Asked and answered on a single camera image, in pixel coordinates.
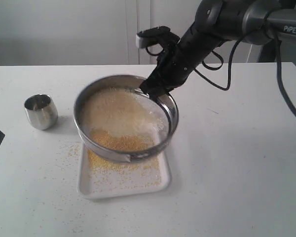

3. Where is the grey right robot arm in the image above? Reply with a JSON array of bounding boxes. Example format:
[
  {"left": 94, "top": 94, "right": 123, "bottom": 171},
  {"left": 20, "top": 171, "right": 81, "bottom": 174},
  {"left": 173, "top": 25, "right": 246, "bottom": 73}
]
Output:
[{"left": 136, "top": 0, "right": 296, "bottom": 97}]

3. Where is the yellow millet pile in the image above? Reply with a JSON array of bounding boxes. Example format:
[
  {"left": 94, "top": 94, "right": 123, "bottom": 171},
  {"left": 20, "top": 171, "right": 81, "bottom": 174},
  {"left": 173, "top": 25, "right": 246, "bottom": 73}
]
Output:
[{"left": 87, "top": 129, "right": 162, "bottom": 193}]

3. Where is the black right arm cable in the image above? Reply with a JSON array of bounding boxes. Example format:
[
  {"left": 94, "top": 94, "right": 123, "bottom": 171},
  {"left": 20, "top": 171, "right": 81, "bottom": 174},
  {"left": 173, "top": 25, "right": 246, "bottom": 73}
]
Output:
[{"left": 145, "top": 24, "right": 296, "bottom": 129}]

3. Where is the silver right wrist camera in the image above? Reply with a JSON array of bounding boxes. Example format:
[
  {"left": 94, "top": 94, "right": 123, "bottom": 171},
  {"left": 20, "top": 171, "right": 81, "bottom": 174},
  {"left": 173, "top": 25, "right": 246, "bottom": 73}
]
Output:
[{"left": 136, "top": 26, "right": 170, "bottom": 49}]

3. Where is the pile of tan sand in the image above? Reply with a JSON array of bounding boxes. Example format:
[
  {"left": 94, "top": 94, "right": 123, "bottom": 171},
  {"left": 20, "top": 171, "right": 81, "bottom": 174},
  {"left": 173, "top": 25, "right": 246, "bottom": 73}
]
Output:
[{"left": 80, "top": 88, "right": 163, "bottom": 139}]

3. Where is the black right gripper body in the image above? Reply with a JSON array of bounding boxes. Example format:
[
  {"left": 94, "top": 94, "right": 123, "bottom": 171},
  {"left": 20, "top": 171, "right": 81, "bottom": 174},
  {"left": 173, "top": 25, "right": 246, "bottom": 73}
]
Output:
[{"left": 157, "top": 25, "right": 222, "bottom": 91}]

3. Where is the white cabinet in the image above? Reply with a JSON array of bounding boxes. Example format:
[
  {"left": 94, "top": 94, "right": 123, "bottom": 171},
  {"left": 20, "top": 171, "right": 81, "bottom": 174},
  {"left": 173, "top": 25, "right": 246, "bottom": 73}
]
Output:
[{"left": 0, "top": 0, "right": 279, "bottom": 66}]

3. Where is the round steel sieve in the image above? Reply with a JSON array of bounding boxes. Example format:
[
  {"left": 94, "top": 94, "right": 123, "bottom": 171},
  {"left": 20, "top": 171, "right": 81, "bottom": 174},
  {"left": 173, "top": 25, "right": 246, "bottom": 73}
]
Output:
[{"left": 73, "top": 75, "right": 179, "bottom": 163}]

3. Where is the stainless steel cup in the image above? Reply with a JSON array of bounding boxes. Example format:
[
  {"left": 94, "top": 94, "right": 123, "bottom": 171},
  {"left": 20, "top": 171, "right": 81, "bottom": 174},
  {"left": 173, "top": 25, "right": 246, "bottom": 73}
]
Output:
[{"left": 24, "top": 94, "right": 58, "bottom": 130}]

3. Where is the white plastic tray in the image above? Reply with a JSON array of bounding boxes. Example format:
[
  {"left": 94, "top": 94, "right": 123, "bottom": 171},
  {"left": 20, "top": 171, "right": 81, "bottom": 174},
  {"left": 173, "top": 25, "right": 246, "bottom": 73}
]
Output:
[{"left": 77, "top": 145, "right": 171, "bottom": 200}]

